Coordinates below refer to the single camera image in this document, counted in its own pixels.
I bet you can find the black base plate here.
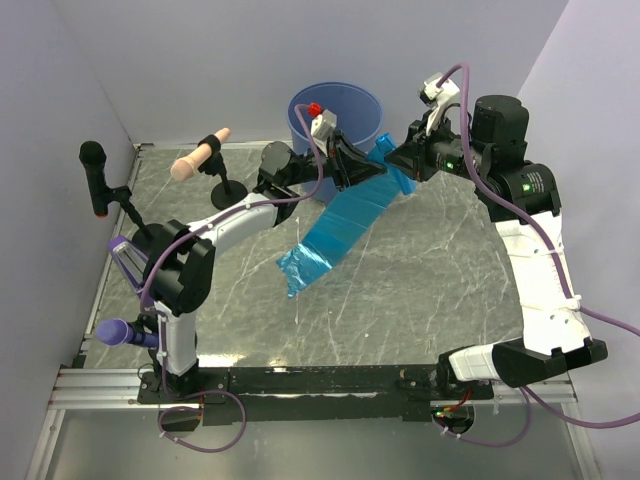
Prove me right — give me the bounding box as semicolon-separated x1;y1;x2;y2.
137;364;494;426

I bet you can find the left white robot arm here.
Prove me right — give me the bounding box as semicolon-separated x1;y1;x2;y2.
141;132;387;402

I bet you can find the beige microphone on stand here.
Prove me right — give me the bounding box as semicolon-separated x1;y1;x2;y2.
170;127;248;210

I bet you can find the aluminium rail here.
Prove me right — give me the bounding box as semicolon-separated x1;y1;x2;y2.
48;368;578;410

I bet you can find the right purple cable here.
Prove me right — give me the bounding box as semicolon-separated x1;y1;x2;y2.
432;61;640;447

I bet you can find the black microphone on stand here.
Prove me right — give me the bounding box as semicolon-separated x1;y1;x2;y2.
79;141;157;247

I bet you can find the blue trash bag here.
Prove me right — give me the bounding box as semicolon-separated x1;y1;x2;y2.
276;131;419;300

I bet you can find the purple microphone on stand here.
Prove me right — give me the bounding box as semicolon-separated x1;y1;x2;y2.
95;314;159;350

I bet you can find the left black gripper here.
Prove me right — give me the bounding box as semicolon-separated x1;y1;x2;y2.
285;131;388;193

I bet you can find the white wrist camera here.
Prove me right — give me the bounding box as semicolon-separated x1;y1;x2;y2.
418;72;460;122
307;102;338;141

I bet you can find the purple clear box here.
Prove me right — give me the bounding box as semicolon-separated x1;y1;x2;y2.
108;235;148;297

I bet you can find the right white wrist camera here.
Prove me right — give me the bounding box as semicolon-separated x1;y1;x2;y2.
418;72;460;122

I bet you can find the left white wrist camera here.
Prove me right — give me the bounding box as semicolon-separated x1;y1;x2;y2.
307;102;338;141

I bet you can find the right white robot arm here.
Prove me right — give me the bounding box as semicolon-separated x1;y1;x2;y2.
436;95;608;399

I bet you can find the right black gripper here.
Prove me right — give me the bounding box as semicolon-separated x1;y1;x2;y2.
384;109;491;183

